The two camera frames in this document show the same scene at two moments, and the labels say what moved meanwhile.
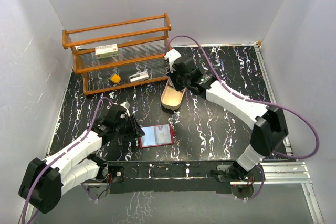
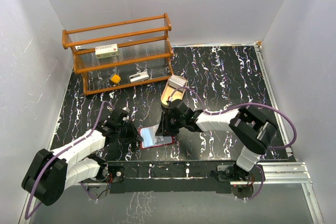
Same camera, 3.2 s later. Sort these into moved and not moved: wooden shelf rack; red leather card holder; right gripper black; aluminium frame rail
Moved: right gripper black
Not moved: wooden shelf rack; aluminium frame rail; red leather card holder
